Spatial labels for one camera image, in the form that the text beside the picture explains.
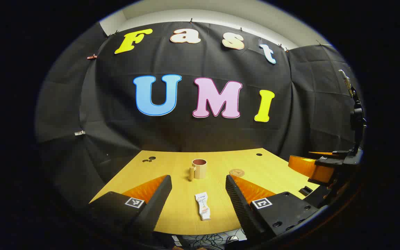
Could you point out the round brown coaster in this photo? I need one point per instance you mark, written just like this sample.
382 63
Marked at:
236 172

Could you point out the silver cloth clip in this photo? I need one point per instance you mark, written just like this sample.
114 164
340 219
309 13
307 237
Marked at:
79 133

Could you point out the white toothpaste tube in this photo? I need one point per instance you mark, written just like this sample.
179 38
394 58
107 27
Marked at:
203 206

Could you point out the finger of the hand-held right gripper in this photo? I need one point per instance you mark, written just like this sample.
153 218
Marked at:
304 166
328 153

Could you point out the orange cloth clip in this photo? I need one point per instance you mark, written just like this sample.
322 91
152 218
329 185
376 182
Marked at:
91 56

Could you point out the black backdrop cloth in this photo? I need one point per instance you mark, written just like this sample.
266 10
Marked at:
203 135

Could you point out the wooden desktop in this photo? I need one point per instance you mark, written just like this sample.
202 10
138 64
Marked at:
179 208

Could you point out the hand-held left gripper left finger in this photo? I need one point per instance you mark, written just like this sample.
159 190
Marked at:
158 205

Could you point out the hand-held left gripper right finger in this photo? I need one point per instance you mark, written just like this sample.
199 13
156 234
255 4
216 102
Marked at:
240 208

